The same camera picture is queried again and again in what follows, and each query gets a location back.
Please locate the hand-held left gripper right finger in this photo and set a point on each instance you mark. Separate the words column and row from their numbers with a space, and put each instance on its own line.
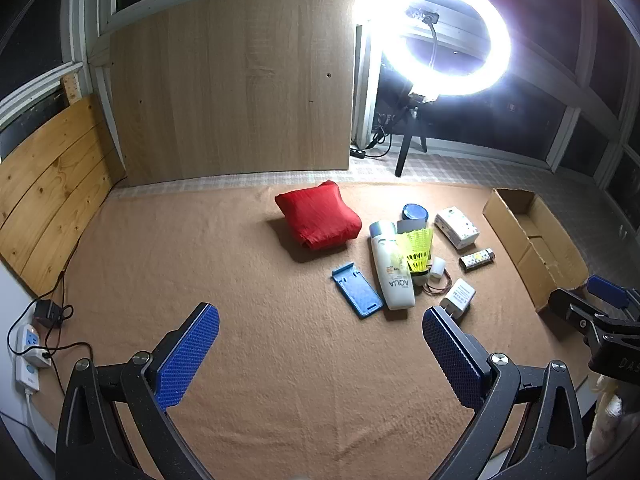
column 450, row 355

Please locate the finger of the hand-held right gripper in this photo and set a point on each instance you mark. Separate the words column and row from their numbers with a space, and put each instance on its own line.
column 607, row 292
column 570, row 310

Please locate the small patterned tube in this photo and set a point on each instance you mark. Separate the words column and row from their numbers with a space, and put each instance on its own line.
column 475, row 260

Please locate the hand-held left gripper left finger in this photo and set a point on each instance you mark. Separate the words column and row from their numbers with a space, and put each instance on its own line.
column 190, row 355

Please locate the white dotted tissue pack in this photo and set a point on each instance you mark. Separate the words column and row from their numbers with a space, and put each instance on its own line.
column 455, row 227

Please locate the red fabric pouch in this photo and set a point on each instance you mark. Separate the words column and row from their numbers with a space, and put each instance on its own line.
column 317, row 215

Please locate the black flat panel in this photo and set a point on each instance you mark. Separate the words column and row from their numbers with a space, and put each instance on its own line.
column 387, row 90

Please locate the small chipboard piece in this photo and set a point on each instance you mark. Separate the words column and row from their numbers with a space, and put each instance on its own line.
column 71, row 90

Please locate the blue round tin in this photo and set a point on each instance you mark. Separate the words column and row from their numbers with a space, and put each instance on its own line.
column 414, row 211

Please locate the cardboard box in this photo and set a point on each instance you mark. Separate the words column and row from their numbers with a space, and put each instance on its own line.
column 505, row 220

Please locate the white power strip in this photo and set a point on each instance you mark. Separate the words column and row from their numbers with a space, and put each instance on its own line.
column 27, row 345

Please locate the yellow shuttlecock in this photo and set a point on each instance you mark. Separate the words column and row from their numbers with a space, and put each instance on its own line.
column 415, row 250

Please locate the small white cylinder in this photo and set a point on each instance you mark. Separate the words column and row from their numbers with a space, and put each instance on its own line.
column 436, row 267

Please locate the white sunscreen bottle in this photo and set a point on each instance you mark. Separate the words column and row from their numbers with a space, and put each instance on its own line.
column 392, row 275

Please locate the black power strip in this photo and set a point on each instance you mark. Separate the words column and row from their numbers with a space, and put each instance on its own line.
column 357, row 152

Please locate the blue phone stand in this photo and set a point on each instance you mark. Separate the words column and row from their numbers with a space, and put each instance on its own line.
column 357, row 292

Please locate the white charger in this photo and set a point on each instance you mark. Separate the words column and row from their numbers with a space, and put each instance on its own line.
column 459, row 300

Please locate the large light wood panel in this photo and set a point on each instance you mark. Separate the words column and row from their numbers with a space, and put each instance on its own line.
column 225, row 85

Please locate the person's right hand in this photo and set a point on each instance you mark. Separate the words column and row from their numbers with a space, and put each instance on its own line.
column 615, row 410

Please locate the black power adapter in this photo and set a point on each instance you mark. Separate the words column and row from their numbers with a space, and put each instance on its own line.
column 47, row 312

